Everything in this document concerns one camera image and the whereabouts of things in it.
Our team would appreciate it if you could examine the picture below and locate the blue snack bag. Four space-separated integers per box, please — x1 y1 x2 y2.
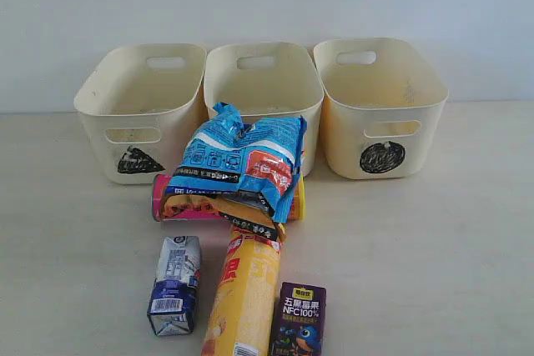
165 103 307 223

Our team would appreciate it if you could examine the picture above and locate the orange snack bag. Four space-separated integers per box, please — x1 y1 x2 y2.
158 193 286 243

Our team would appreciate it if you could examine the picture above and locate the pink chips can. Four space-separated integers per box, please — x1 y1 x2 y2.
151 174 306 222

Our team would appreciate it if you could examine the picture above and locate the yellow chips can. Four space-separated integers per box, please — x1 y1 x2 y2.
201 227 281 356

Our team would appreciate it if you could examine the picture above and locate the purple juice carton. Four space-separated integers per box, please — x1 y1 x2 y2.
270 282 326 356

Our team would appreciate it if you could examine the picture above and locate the cream bin square mark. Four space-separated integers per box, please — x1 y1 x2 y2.
204 42 325 176

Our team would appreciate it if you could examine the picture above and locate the cream bin circle mark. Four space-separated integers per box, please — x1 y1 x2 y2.
313 38 449 180

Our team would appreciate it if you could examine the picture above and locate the cream bin triangle mark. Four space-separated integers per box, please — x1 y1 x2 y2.
73 43 207 185

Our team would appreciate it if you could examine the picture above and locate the white blue milk carton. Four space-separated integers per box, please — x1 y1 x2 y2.
147 236 201 337

